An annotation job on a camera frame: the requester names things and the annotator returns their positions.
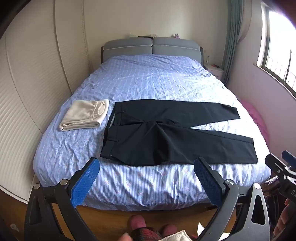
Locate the black pants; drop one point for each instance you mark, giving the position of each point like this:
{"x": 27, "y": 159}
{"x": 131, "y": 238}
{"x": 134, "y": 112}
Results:
{"x": 161, "y": 143}

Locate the white paper scrap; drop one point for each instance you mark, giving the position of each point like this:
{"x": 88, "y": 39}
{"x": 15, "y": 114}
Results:
{"x": 201, "y": 228}
{"x": 12, "y": 227}

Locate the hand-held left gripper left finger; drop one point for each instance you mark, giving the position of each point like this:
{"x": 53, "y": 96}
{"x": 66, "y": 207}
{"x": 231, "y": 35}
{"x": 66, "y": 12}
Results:
{"x": 85, "y": 183}

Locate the grey-green curtain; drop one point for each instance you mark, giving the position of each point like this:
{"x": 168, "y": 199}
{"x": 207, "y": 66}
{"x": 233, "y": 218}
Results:
{"x": 232, "y": 41}

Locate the pink blanket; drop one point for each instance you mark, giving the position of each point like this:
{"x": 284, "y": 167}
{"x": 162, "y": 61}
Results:
{"x": 257, "y": 118}

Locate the small pink item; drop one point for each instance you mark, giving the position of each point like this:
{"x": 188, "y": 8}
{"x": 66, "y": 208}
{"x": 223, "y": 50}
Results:
{"x": 216, "y": 65}

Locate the red plaid trouser leg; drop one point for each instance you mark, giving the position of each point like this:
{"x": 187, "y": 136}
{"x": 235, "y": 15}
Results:
{"x": 146, "y": 234}

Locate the pink slipper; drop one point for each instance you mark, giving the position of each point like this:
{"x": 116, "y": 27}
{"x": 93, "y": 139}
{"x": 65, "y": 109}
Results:
{"x": 137, "y": 223}
{"x": 169, "y": 229}

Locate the white nightstand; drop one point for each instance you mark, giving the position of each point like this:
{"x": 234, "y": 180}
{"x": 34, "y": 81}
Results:
{"x": 215, "y": 71}

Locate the barred window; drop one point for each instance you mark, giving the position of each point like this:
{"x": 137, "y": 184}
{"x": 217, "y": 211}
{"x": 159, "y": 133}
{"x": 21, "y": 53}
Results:
{"x": 277, "y": 51}

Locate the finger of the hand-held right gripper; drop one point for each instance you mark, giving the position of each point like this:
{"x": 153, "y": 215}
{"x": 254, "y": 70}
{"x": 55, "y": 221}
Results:
{"x": 275, "y": 163}
{"x": 289, "y": 157}

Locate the folded beige pants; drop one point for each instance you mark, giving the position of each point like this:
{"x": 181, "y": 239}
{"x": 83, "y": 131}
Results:
{"x": 81, "y": 115}

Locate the person's right hand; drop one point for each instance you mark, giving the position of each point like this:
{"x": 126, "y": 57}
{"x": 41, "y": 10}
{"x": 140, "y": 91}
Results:
{"x": 285, "y": 217}

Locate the bed with blue striped sheet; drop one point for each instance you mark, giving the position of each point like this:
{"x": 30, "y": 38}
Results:
{"x": 161, "y": 78}

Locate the grey padded headboard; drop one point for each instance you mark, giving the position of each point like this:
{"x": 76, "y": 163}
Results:
{"x": 138, "y": 47}

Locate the white louvered wardrobe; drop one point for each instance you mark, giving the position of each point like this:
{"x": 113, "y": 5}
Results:
{"x": 34, "y": 92}

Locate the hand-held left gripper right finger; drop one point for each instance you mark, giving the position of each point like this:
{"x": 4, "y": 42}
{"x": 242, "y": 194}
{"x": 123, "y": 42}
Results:
{"x": 205, "y": 183}

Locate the person's left hand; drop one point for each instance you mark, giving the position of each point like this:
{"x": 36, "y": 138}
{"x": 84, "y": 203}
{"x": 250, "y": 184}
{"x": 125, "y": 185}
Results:
{"x": 125, "y": 237}

